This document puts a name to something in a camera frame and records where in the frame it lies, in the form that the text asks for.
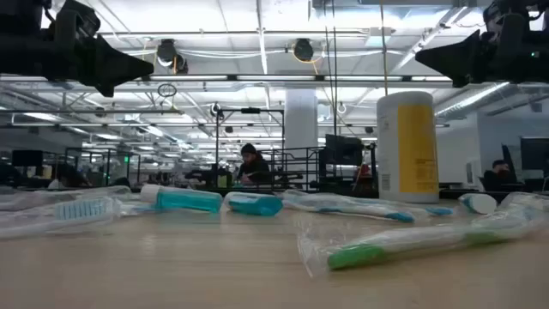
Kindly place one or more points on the person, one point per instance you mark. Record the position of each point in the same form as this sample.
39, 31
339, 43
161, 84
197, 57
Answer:
497, 176
68, 176
253, 167

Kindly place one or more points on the black metal table frame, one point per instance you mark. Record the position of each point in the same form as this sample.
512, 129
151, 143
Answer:
450, 194

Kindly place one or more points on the black ceiling camera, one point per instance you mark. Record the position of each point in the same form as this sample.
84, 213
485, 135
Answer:
303, 49
167, 51

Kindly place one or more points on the orange toothbrush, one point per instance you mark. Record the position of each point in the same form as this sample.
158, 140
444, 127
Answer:
523, 199

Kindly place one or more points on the green toothbrush in clear bag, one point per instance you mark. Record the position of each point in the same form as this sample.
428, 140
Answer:
356, 256

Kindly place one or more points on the black monitor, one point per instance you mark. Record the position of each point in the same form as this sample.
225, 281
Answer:
536, 152
26, 158
343, 150

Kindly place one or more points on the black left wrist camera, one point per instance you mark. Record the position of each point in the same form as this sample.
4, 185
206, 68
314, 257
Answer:
75, 26

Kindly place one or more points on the white yellow-label wipes canister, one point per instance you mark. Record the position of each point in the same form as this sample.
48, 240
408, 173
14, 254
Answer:
407, 150

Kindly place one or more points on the white square pillar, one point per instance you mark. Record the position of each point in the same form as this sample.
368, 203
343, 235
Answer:
300, 120

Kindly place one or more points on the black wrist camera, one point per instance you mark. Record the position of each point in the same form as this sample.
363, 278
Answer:
508, 30
75, 26

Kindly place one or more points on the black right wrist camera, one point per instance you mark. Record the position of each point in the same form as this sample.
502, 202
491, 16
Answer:
508, 30

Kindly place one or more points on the white toothbrush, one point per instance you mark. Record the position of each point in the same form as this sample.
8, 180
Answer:
43, 198

